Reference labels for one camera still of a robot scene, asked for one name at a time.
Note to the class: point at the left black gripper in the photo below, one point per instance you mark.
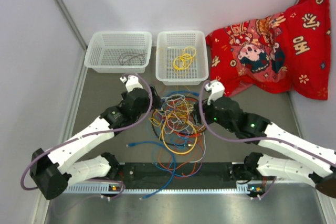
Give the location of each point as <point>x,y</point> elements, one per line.
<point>156,99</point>

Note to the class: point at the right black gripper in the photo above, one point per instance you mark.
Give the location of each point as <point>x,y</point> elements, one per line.
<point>197,116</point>

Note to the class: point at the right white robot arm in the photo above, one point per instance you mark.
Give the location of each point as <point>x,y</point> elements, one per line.
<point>304,161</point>

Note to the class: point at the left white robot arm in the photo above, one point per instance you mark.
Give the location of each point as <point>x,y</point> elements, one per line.
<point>53,171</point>

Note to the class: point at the right white plastic basket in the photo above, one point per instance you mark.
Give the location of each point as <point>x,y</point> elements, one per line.
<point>181,58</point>

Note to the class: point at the white plastic basket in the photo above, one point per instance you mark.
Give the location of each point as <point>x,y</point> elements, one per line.
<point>181,58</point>
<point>119,51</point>

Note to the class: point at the left white plastic basket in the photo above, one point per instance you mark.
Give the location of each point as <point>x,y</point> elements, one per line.
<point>119,51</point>

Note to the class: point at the red patterned pillow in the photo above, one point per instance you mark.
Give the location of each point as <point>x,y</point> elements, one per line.
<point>285,51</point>

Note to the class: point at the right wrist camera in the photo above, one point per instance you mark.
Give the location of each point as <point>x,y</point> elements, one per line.
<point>216,90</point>

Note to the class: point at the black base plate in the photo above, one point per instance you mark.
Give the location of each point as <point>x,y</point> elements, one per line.
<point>128,172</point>

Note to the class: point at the white slotted cable duct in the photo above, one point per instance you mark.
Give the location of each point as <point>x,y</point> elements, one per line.
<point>95,188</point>

